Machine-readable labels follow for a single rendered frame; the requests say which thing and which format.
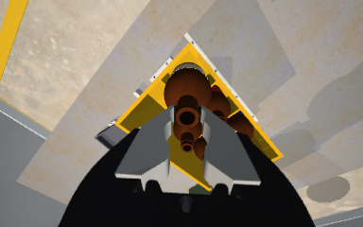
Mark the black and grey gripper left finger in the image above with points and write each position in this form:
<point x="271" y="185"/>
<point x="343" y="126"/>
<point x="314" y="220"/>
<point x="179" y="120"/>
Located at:
<point x="140" y="156"/>

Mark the yellow crate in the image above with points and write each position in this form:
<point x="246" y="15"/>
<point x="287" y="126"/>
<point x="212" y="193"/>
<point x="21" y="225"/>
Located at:
<point x="151" y="103"/>

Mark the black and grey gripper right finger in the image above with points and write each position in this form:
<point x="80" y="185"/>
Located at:
<point x="231" y="158"/>

